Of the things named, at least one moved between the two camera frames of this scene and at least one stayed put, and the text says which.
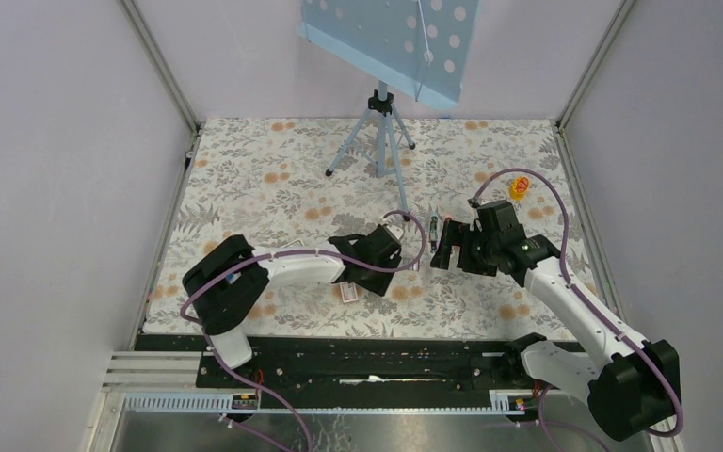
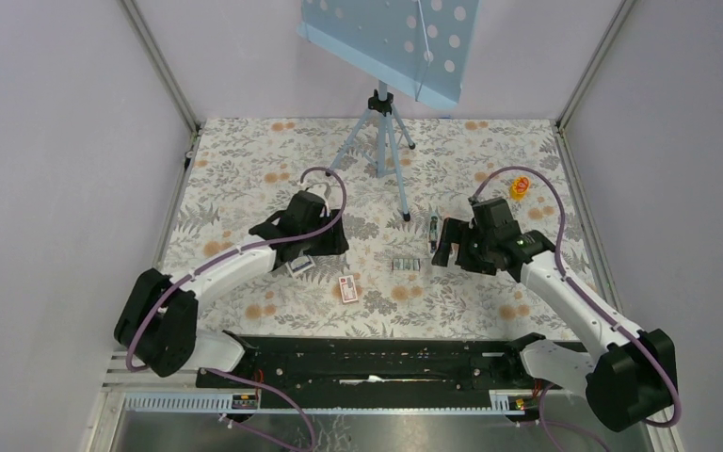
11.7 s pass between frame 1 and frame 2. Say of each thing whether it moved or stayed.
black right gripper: stayed
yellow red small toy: stayed
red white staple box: stayed
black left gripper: moved
